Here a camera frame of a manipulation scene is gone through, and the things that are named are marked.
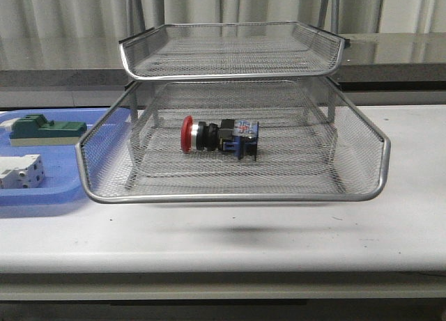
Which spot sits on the red emergency stop button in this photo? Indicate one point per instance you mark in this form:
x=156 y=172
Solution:
x=237 y=137

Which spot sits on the silver mesh tray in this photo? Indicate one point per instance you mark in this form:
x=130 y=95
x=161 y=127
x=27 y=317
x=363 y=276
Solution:
x=231 y=50
x=358 y=171
x=292 y=141

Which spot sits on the blue plastic tray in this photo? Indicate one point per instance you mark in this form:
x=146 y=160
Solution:
x=61 y=183

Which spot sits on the white circuit breaker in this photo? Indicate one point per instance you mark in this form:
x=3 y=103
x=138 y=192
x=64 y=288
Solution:
x=22 y=172

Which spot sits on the grey stone counter ledge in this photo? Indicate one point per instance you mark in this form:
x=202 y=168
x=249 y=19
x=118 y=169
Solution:
x=377 y=69

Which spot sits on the silver metal rack frame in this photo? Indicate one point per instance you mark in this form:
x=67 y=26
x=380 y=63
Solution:
x=136 y=27

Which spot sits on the green and beige switch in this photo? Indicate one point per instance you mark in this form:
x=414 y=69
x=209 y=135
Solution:
x=36 y=130

